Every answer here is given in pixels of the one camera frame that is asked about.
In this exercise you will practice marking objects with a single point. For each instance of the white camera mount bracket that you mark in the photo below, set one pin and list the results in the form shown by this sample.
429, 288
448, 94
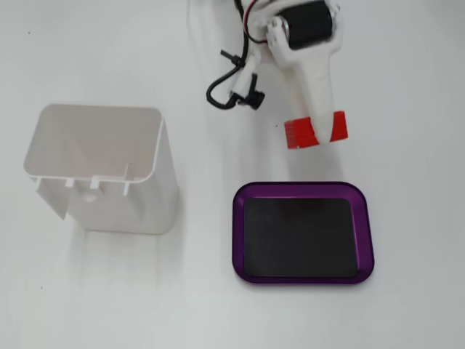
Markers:
244, 74

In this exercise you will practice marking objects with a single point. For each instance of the purple tray with black mat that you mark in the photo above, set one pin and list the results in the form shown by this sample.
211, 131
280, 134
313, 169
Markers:
301, 236

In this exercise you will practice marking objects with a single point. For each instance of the white plastic open box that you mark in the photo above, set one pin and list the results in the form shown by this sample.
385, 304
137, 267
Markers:
109, 145

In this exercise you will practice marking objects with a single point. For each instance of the white fixed gripper finger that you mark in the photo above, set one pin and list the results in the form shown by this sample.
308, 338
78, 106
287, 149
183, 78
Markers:
314, 87

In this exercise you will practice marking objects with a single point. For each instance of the red textured rectangular cube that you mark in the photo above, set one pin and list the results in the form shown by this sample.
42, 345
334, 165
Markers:
299, 132

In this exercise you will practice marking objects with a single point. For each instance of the white moving gripper finger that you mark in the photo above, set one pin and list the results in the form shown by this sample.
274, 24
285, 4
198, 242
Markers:
276, 36

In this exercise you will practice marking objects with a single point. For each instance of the small black camera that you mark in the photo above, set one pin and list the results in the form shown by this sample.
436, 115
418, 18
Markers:
254, 98

